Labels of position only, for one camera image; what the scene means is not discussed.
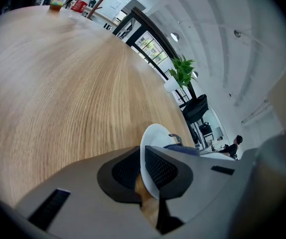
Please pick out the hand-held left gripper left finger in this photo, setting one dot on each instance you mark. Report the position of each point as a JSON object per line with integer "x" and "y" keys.
{"x": 83, "y": 188}

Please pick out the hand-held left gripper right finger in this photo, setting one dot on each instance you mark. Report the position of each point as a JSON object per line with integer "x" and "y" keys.
{"x": 207, "y": 188}

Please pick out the dark blue cloth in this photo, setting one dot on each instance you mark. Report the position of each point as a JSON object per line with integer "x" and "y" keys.
{"x": 182, "y": 150}

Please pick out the white round plate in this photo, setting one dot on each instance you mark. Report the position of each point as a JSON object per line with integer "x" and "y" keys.
{"x": 155, "y": 136}

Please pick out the black office chair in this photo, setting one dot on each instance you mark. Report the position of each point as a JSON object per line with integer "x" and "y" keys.
{"x": 196, "y": 107}

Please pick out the round ceiling lamp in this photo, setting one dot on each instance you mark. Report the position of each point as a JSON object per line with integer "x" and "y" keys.
{"x": 237, "y": 33}
{"x": 175, "y": 36}
{"x": 195, "y": 74}

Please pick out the green plant in white pot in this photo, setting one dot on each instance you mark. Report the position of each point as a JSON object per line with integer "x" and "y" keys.
{"x": 182, "y": 71}

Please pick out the black framed glass window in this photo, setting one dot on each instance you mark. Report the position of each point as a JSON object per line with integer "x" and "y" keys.
{"x": 150, "y": 47}

